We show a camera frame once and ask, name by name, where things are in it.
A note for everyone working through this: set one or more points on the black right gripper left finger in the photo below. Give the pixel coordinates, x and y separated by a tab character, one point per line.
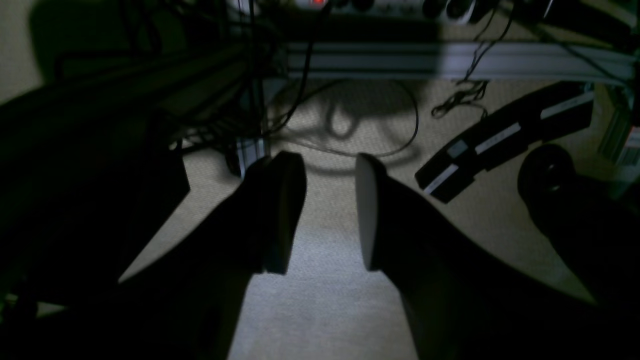
188	302

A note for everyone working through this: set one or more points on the aluminium frame rail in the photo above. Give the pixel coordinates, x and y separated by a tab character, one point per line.
451	60

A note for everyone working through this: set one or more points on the black power adapter with labels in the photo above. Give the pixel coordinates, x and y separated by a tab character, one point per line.
544	115

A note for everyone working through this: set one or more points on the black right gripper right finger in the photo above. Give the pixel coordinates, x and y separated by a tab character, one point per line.
461	302

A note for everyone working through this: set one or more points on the black caster wheel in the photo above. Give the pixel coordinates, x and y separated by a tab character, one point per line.
545	170

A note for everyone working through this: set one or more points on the white power strip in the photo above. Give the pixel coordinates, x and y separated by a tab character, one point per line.
457	12

